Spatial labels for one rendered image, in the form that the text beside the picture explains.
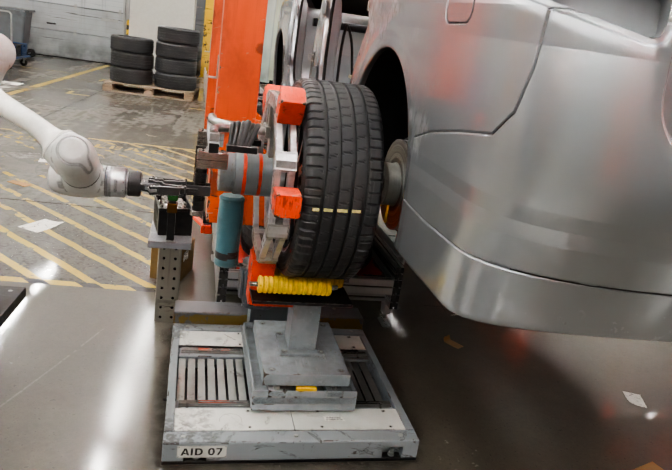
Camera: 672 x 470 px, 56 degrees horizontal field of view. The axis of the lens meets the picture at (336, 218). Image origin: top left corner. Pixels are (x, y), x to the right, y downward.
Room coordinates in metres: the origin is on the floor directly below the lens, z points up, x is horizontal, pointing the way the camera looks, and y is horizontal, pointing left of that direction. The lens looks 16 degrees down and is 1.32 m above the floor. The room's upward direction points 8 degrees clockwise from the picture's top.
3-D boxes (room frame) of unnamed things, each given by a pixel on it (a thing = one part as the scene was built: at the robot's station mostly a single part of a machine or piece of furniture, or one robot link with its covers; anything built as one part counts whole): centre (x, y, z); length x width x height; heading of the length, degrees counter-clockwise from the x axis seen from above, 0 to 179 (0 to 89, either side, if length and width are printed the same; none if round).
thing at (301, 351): (2.07, 0.07, 0.32); 0.40 x 0.30 x 0.28; 14
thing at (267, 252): (2.03, 0.23, 0.85); 0.54 x 0.07 x 0.54; 14
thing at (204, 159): (1.82, 0.39, 0.93); 0.09 x 0.05 x 0.05; 104
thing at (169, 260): (2.58, 0.70, 0.21); 0.10 x 0.10 x 0.42; 14
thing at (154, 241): (2.55, 0.69, 0.44); 0.43 x 0.17 x 0.03; 14
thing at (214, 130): (1.91, 0.32, 1.03); 0.19 x 0.18 x 0.11; 104
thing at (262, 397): (2.11, 0.07, 0.13); 0.50 x 0.36 x 0.10; 14
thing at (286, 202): (1.73, 0.15, 0.85); 0.09 x 0.08 x 0.07; 14
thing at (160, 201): (2.52, 0.68, 0.51); 0.20 x 0.14 x 0.13; 23
